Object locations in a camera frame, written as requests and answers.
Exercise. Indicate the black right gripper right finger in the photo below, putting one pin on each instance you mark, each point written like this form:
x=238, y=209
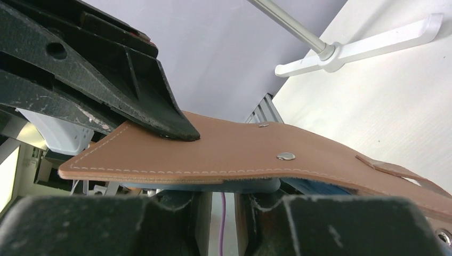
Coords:
x=283, y=224

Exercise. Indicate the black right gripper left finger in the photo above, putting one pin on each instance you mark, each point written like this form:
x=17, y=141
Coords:
x=164, y=224

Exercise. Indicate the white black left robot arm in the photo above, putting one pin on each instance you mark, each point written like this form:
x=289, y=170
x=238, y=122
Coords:
x=60, y=134

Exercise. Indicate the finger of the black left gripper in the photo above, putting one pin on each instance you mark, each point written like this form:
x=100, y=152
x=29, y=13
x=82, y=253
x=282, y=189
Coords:
x=18, y=92
x=94, y=60

